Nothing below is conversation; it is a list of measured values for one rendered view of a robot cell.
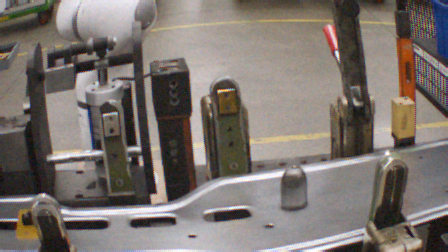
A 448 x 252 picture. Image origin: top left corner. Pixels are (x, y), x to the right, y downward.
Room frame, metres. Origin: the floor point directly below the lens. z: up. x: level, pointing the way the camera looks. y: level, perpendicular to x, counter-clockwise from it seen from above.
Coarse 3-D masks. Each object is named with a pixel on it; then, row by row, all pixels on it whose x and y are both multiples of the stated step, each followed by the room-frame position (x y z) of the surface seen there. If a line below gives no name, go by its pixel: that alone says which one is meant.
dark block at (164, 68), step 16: (160, 64) 0.99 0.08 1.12; (176, 64) 0.98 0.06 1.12; (160, 80) 0.95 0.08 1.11; (176, 80) 0.95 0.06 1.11; (160, 96) 0.95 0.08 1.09; (176, 96) 0.95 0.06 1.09; (160, 112) 0.94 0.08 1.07; (176, 112) 0.95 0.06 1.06; (192, 112) 0.95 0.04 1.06; (160, 128) 0.95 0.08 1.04; (176, 128) 0.95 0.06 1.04; (160, 144) 0.95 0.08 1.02; (176, 144) 0.95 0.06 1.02; (192, 144) 0.95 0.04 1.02; (176, 160) 0.95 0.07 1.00; (192, 160) 0.95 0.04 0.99; (176, 176) 0.95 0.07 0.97; (192, 176) 0.95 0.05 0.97; (176, 192) 0.95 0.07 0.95
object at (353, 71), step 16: (336, 0) 0.95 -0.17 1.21; (352, 0) 0.92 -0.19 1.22; (336, 16) 0.94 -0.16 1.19; (352, 16) 0.92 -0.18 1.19; (336, 32) 0.95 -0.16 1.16; (352, 32) 0.95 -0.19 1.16; (352, 48) 0.95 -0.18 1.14; (352, 64) 0.94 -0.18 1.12; (352, 80) 0.94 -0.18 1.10; (368, 96) 0.93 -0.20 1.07; (352, 112) 0.92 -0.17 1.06; (368, 112) 0.92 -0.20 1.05
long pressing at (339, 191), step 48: (432, 144) 0.90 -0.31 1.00; (192, 192) 0.83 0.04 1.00; (240, 192) 0.83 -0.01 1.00; (336, 192) 0.80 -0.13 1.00; (432, 192) 0.74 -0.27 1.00; (0, 240) 0.69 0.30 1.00; (96, 240) 0.71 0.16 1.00; (144, 240) 0.71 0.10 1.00; (192, 240) 0.71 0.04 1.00; (240, 240) 0.70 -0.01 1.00; (288, 240) 0.69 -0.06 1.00; (336, 240) 0.68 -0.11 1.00
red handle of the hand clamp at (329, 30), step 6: (324, 30) 1.05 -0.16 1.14; (330, 30) 1.04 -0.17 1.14; (330, 36) 1.03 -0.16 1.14; (330, 42) 1.02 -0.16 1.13; (336, 42) 1.02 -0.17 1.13; (330, 48) 1.02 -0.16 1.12; (336, 48) 1.01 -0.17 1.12; (336, 54) 1.00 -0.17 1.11; (336, 60) 1.00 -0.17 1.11; (354, 90) 0.95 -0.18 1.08; (354, 96) 0.94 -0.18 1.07; (354, 102) 0.93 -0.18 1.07; (360, 102) 0.93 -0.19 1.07; (354, 108) 0.93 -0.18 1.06; (360, 108) 0.93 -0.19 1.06
